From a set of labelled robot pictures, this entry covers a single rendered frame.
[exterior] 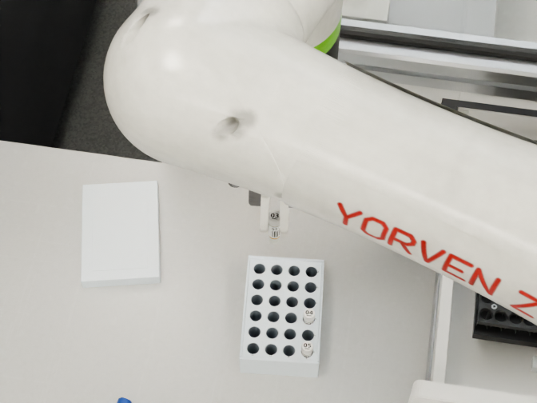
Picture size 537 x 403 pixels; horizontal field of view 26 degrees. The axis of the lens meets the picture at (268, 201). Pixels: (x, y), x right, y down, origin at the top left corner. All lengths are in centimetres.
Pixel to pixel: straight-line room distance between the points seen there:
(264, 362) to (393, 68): 33
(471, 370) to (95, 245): 44
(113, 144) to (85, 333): 108
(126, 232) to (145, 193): 5
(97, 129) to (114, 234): 105
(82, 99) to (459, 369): 138
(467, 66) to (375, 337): 31
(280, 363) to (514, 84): 38
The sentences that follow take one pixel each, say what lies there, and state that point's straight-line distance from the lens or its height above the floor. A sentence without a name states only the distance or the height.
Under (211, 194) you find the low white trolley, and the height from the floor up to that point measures 76.
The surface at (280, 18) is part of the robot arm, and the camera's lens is 72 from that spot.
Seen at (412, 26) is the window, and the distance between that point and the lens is 119.
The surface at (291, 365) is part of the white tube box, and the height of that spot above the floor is 79.
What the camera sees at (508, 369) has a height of 84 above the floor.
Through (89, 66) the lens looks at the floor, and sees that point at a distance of 246.
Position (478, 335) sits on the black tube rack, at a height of 87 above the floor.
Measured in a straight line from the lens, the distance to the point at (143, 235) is 133.
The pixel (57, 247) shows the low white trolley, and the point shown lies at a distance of 135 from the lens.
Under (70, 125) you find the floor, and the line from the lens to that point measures 238.
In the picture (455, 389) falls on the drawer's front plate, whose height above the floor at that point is 93.
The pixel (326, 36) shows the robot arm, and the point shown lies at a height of 128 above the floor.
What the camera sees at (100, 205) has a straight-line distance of 135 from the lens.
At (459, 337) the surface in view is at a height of 84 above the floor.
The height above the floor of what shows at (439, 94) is 93.
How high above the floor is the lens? 193
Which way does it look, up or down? 59 degrees down
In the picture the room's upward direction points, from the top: straight up
